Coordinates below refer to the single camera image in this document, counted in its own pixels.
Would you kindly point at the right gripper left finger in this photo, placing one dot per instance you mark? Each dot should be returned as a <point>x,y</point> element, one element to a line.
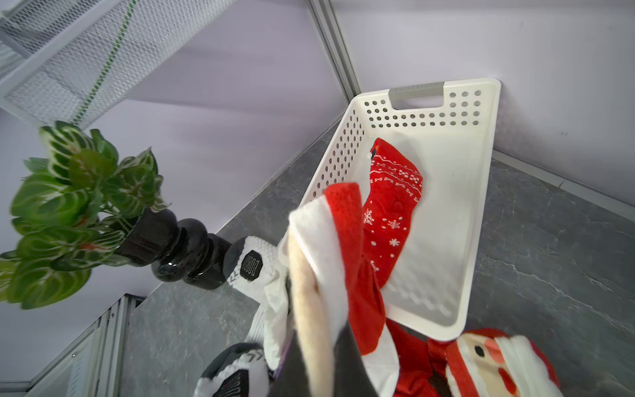
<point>292,379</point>

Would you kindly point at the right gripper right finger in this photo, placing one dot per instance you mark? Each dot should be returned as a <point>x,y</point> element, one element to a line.
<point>351,378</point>

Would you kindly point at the red white striped sock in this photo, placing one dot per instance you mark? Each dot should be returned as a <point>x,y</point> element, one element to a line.
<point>482,362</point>

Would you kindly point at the santa face red sock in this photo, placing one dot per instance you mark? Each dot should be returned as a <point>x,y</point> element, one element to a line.
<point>332,284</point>

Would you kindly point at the red snowflake sock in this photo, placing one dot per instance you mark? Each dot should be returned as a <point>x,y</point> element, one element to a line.
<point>396,187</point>

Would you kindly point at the white plastic basket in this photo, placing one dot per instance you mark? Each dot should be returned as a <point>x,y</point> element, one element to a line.
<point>447,130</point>

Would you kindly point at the white sock black pattern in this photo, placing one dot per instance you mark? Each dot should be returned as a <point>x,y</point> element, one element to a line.
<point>247,367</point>

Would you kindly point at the green potted plant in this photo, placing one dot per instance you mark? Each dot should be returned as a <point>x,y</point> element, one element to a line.
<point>83,206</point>

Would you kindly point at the artificial pink tulip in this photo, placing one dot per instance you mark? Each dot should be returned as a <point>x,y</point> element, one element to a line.
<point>112,56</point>

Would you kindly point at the white mesh wall box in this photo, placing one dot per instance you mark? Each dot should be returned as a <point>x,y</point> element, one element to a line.
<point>53,51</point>

